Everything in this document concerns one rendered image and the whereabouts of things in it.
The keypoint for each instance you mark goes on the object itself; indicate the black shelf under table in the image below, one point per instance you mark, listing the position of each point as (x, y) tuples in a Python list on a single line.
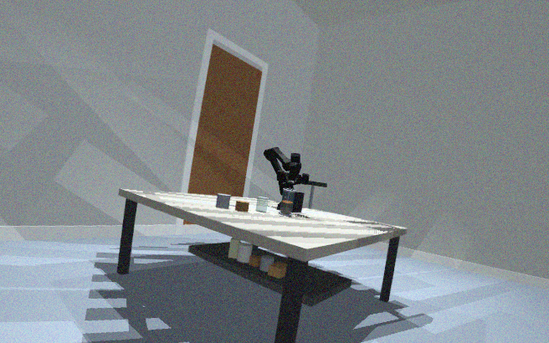
[(319, 284)]

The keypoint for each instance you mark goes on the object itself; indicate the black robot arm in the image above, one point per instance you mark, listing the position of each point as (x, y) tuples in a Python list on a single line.
[(292, 164)]

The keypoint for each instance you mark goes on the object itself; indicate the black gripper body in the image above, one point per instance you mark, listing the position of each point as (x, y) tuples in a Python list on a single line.
[(292, 176)]

